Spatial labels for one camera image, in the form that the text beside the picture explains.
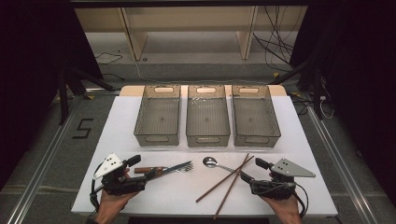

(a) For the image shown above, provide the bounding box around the black floor cable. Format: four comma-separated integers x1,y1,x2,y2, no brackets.
94,50,124,66

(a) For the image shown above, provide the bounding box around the left hand-held gripper cable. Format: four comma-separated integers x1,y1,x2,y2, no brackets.
89,161,106,216

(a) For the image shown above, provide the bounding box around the bundle of black cables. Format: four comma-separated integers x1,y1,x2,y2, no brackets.
252,6,300,73

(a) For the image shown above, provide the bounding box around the wooden handled knife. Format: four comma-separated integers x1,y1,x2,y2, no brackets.
134,160,193,175

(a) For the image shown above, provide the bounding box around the black metal stand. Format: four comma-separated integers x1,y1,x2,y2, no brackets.
270,59,325,120

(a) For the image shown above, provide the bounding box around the black tripod stand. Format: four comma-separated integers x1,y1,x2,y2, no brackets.
57,64,116,125

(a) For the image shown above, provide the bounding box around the person's right hand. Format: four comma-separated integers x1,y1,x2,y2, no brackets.
261,191,304,224

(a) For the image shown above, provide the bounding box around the aluminium floor rail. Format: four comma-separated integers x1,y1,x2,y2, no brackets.
306,104,379,224
6,88,120,224

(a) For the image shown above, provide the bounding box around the person's left hand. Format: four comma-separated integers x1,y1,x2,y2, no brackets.
93,189,139,224

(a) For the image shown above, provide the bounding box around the transparent grey plastic bin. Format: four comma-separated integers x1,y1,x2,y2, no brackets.
185,84,232,148
231,84,282,148
134,84,182,147

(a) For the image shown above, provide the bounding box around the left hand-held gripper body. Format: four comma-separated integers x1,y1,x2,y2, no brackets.
92,152,148,197

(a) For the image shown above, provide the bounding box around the black curtain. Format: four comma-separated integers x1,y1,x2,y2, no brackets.
0,0,104,190
289,0,396,206

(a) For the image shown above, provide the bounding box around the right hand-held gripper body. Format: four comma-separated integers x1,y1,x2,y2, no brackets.
249,158,317,201

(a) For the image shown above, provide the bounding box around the white table cover sheet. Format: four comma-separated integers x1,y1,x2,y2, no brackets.
70,94,339,217

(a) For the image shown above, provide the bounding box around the silver metal spoon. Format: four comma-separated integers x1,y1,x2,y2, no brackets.
202,156,247,178

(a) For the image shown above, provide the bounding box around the beige wooden desk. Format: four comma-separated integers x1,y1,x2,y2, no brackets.
74,6,307,62

